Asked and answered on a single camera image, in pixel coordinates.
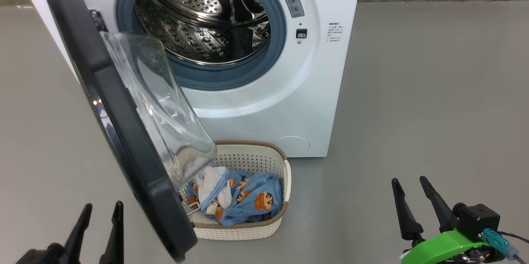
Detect cream cartoon garment blue trim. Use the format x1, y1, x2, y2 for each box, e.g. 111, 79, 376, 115
194, 166, 233, 215

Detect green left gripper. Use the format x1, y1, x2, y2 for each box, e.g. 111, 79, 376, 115
16, 201, 124, 264

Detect black cable with teal plug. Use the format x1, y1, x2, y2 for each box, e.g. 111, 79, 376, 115
479, 228, 529, 264

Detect black round glass washer door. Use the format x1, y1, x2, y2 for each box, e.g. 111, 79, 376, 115
41, 0, 218, 262

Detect blue cartoon print garment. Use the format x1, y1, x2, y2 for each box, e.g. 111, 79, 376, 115
186, 167, 284, 226

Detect cream laundry basket brown rim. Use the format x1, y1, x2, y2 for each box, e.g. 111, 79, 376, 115
178, 140, 292, 240

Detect round white filter cover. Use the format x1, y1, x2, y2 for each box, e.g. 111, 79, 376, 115
272, 136, 310, 155

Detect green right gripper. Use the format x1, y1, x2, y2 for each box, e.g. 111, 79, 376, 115
391, 176, 505, 264

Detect white front-load washing machine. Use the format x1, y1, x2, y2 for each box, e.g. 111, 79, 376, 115
12, 0, 364, 158

